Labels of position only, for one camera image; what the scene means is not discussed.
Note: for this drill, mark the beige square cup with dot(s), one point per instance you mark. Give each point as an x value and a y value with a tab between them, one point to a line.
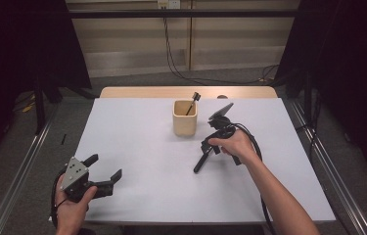
184	125

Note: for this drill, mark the thin black makeup brush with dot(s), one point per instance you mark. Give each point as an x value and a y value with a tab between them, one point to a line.
193	102

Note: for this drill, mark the black metal stand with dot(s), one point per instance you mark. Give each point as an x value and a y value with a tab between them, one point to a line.
39	104
308	101

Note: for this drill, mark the person's left hand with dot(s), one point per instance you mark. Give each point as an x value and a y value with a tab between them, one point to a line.
71	212

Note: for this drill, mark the black curtain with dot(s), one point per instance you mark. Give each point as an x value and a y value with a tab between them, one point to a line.
14	65
350	81

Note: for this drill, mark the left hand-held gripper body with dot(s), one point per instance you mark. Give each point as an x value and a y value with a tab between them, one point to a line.
75	174

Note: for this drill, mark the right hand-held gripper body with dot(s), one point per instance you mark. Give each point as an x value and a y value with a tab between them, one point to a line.
220	125

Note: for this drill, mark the person's right hand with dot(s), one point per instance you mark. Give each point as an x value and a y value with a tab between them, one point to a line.
239	147

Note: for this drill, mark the white wall socket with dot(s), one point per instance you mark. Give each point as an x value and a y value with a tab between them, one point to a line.
169	3

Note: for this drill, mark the white table mat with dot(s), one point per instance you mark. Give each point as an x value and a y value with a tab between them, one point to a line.
158	182

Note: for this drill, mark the metal floor rail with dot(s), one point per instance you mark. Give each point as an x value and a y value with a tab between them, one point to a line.
331	169
21	169

